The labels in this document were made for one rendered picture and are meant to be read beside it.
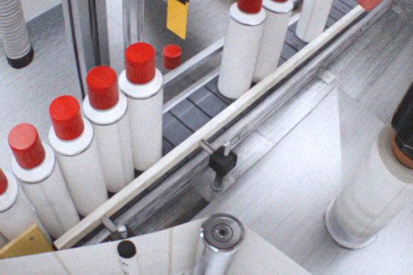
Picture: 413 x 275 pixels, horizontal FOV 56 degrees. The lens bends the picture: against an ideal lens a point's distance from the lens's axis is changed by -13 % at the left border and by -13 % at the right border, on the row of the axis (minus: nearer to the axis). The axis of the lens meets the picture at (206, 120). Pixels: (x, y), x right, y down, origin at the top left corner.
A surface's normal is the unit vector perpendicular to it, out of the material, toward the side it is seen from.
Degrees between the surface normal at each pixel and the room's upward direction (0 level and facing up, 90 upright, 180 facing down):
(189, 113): 0
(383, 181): 90
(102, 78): 3
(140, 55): 2
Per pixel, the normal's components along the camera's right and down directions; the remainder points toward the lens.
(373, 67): 0.09, -0.61
